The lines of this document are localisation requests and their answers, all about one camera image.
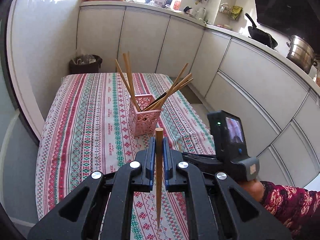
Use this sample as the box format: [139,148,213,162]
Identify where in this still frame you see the floral sleeve forearm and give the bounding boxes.
[260,181,319,239]

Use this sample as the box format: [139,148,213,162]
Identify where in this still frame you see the right hand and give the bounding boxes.
[239,179,265,202]

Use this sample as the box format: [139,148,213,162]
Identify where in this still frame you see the patterned tablecloth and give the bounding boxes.
[35,73,215,239]

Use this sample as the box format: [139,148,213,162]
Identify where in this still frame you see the white electric kettle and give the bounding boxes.
[196,7,206,22]

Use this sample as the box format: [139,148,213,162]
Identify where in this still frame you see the white kitchen cabinets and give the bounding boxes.
[76,1,319,191]

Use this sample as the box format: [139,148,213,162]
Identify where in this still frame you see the black chopstick in basket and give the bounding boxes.
[142,92,167,112]

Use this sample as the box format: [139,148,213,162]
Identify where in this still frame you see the wooden chopstick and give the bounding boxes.
[123,53,135,97]
[152,63,189,110]
[155,127,163,229]
[143,73,193,111]
[115,59,140,112]
[161,78,193,107]

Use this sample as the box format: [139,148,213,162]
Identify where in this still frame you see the black wok pan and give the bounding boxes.
[245,13,278,49]

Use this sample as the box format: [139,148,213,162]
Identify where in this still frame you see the dark trash bin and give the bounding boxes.
[69,54,103,74]

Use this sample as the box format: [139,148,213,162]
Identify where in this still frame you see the black range hood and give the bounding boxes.
[255,0,319,54]

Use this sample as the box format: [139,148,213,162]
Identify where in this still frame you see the steel pot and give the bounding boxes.
[286,35,318,74]

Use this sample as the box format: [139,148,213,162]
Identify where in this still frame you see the pink perforated utensil basket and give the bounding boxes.
[129,94,163,137]

